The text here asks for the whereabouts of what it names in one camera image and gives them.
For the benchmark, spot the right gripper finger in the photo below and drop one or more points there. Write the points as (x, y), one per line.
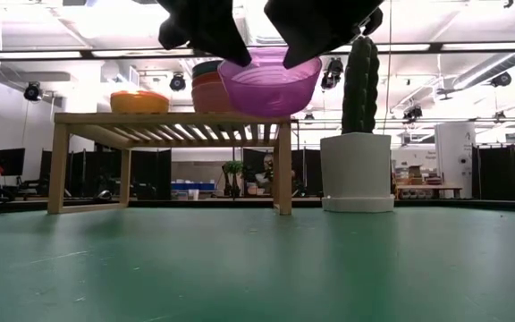
(315, 27)
(208, 27)

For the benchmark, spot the teal bowl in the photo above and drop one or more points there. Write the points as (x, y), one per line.
(204, 68)

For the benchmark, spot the red bowl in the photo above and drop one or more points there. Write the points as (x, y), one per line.
(201, 80)

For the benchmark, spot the pink bowl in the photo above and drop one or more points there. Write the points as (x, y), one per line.
(208, 98)

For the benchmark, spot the purple translucent bowl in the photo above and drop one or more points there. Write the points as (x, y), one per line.
(271, 94)

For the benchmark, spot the orange translucent bowl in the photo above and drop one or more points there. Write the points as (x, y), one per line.
(139, 103)

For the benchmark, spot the wooden slatted shelf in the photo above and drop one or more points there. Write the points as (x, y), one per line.
(172, 118)

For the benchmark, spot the black ceiling spotlight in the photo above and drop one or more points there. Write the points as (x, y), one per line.
(32, 90)
(412, 112)
(501, 79)
(177, 82)
(332, 71)

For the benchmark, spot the green cactus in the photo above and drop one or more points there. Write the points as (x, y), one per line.
(360, 89)

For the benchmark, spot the small potted plant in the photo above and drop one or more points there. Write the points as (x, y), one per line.
(233, 172)

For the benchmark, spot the person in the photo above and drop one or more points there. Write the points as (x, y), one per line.
(268, 170)

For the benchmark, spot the white cylindrical pillar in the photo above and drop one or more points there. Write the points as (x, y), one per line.
(454, 152)

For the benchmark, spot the black partition panel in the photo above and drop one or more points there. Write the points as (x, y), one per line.
(499, 172)
(150, 174)

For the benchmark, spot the blue storage bins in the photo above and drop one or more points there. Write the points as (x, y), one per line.
(192, 185)

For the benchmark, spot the cardboard box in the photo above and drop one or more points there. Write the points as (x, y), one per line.
(415, 174)

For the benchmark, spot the wooden table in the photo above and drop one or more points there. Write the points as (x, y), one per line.
(427, 188)

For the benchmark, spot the black monitor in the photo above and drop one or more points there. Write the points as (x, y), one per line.
(9, 162)

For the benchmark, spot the green table mat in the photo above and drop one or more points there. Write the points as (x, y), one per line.
(257, 268)

